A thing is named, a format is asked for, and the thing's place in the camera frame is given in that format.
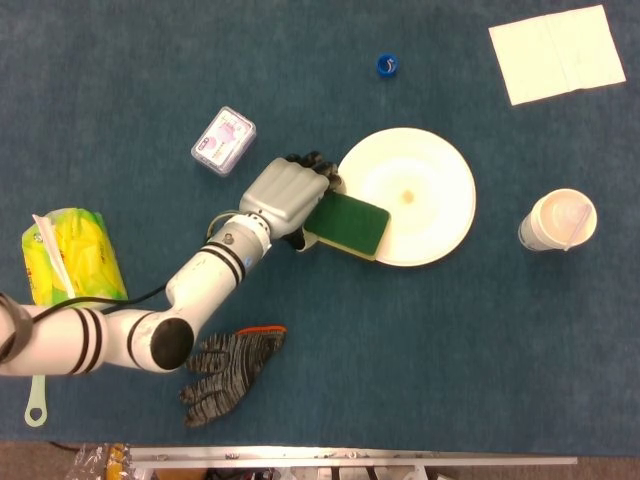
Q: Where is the green yellow sponge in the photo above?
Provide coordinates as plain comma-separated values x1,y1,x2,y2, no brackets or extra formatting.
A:
303,192,391,262

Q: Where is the white cup with straw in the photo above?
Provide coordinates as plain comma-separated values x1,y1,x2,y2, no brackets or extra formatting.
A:
517,187,599,252

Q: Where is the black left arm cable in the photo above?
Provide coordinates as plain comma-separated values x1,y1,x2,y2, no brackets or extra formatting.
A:
0,282,169,359

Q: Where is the aluminium table rail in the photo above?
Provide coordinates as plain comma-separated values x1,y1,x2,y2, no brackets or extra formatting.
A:
128,446,579,471

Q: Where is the mint green brush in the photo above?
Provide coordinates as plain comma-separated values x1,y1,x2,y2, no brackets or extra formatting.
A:
23,372,50,428

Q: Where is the white round plate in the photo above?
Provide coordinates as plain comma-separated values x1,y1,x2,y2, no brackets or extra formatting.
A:
335,127,477,269

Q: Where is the grey striped work glove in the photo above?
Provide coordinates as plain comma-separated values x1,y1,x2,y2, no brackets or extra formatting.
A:
178,324,289,429

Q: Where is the white paper napkin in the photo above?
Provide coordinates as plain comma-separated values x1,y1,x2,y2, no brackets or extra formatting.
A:
488,4,627,107

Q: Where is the clear plastic tube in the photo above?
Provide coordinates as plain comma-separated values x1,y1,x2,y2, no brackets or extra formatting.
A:
563,202,591,252

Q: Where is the crinkled clear plastic bag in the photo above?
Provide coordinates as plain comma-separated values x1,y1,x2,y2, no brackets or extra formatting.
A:
64,442,132,480

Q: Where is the yellow green tissue pack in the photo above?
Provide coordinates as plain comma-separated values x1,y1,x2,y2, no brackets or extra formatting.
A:
21,207,130,307

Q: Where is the blue bottle cap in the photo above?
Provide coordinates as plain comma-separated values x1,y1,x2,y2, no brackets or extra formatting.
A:
375,52,400,80

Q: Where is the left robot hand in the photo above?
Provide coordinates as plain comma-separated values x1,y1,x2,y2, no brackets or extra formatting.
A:
238,151,346,251

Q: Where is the clear box purple label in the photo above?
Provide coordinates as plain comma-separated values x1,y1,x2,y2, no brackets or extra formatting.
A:
190,105,258,177

